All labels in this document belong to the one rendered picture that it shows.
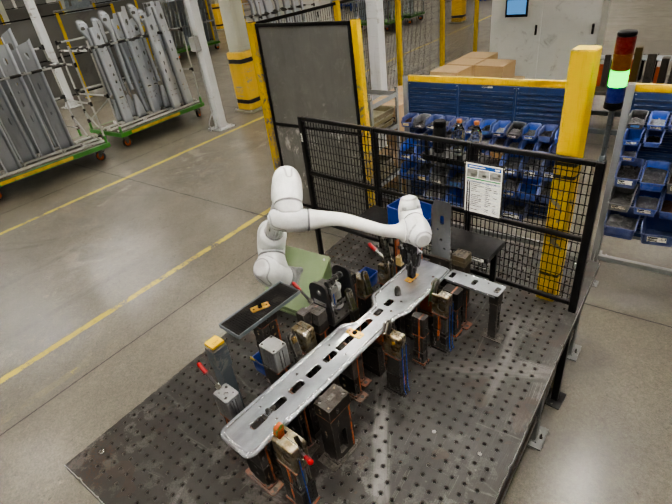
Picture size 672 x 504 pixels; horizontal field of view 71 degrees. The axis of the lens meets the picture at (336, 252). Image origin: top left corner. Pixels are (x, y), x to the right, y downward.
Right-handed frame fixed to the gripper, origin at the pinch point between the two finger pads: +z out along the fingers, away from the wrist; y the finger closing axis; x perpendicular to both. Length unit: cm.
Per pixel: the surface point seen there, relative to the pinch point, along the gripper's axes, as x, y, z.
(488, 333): 13, 37, 34
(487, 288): 14.2, 34.0, 6.3
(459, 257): 23.7, 13.8, 0.7
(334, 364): -66, 5, 6
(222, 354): -95, -30, -4
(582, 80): 58, 50, -82
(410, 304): -16.0, 9.6, 6.3
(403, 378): -42, 22, 26
